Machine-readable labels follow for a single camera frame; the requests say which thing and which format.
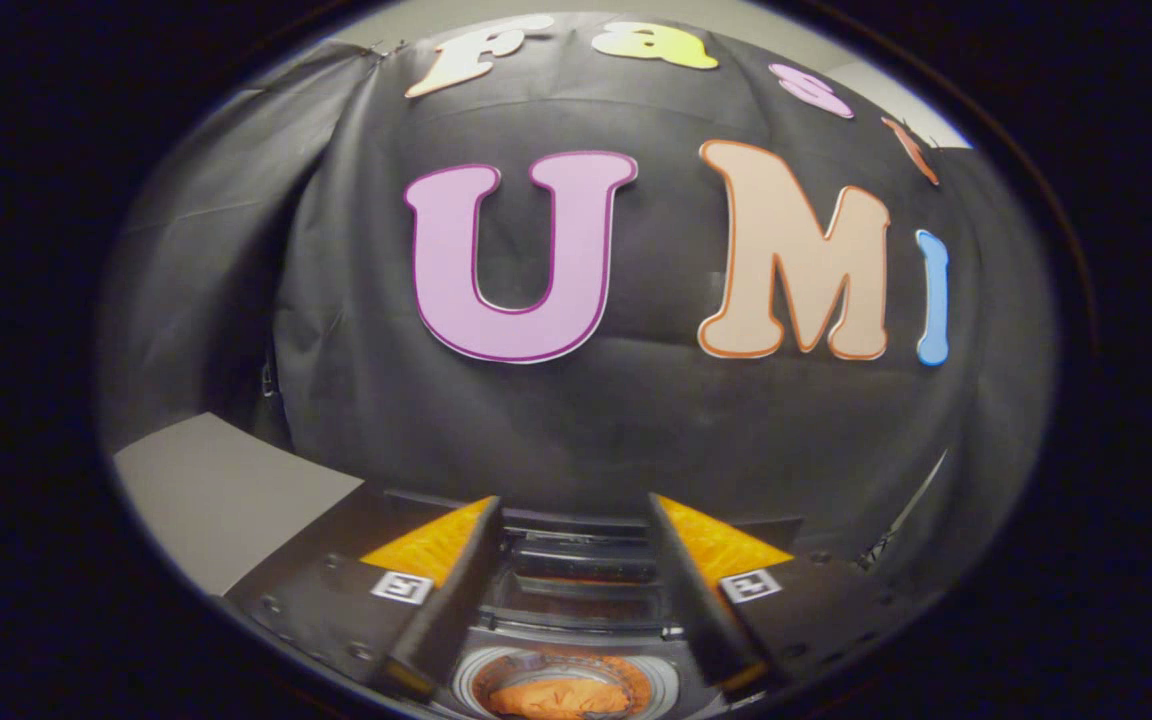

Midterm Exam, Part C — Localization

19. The orange garment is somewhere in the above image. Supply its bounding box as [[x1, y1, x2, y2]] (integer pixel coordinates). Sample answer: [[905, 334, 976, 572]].
[[486, 678, 639, 720]]

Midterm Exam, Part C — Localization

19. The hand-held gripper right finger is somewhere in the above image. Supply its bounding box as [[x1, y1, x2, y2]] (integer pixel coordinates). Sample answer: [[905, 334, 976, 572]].
[[648, 492, 925, 701]]

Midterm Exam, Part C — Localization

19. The beige door dark cabinet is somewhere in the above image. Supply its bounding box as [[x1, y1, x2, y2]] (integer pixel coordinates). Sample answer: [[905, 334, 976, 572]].
[[114, 412, 389, 599]]

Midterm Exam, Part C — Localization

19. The black backdrop cloth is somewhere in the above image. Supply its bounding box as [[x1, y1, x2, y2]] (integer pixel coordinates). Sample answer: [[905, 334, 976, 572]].
[[101, 10, 1059, 601]]

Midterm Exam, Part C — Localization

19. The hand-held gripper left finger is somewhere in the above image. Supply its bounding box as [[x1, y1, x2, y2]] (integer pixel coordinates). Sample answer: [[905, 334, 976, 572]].
[[226, 496, 503, 703]]

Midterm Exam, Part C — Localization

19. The grey washing machine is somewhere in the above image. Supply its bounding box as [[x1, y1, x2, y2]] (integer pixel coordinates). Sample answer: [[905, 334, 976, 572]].
[[434, 575, 737, 720]]

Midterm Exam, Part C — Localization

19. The black light stand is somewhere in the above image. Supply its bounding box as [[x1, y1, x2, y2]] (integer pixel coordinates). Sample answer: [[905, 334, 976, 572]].
[[858, 448, 949, 573]]

